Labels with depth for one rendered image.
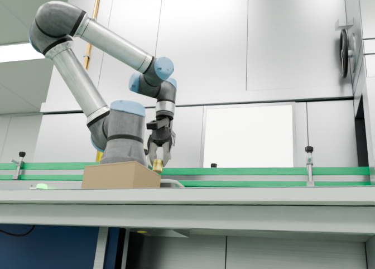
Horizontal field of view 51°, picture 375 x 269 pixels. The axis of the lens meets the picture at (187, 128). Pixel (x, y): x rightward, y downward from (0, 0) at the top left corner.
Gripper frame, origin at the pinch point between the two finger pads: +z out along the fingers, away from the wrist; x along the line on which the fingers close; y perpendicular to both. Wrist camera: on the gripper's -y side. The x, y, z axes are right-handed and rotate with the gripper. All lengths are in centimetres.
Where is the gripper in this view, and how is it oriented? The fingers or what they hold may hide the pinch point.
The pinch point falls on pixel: (158, 162)
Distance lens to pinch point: 147.0
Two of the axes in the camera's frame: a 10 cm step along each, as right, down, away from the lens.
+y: 2.7, 3.6, 8.9
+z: -0.7, 9.3, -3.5
